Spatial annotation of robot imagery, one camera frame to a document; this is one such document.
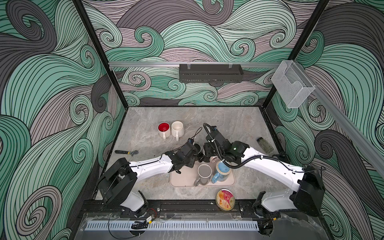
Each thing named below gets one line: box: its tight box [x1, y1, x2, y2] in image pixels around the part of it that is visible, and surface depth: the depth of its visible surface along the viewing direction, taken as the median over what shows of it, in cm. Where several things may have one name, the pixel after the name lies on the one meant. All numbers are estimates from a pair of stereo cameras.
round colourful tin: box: [215, 188, 236, 211], surface depth 75 cm
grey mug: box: [193, 163, 213, 187], surface depth 78 cm
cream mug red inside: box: [157, 121, 171, 140], surface depth 100 cm
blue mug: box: [211, 161, 232, 184], surface depth 77 cm
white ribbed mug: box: [171, 121, 185, 142], surface depth 100 cm
